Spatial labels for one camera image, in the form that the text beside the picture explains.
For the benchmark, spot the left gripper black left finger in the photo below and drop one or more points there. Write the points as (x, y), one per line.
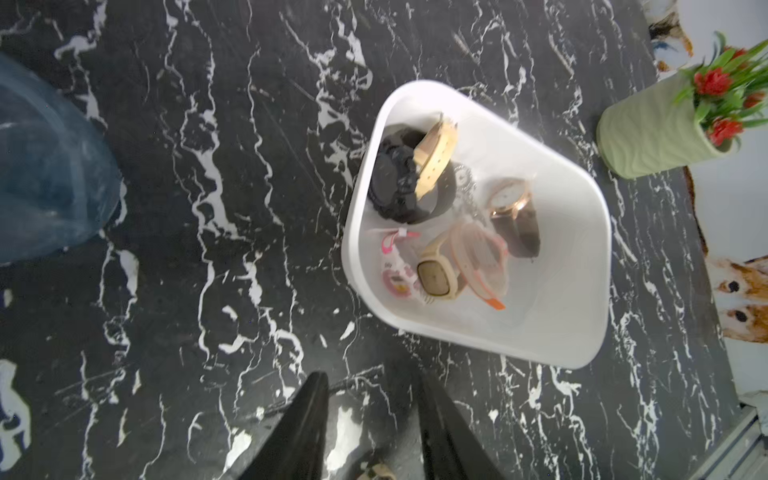
(295, 449)

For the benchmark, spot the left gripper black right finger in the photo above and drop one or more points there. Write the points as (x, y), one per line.
(450, 449)

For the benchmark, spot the brown leather rose-gold watch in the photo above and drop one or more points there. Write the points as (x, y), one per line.
(513, 216)

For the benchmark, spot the silver chain watch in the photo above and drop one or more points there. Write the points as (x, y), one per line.
(465, 204)

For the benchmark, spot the black rubber sports watch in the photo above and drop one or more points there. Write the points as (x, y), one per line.
(393, 183)

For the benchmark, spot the pink white kids watch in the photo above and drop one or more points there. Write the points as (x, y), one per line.
(398, 274)

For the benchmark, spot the white storage box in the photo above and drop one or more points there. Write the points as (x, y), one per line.
(556, 308)

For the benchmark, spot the blue spray bottle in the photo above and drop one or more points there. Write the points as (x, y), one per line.
(60, 183)

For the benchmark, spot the small green pot red flowers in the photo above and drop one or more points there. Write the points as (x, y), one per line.
(697, 114)

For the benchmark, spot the beige slim strap watch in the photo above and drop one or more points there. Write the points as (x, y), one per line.
(379, 471)

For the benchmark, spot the aluminium frame rail front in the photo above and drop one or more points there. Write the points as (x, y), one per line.
(741, 454)

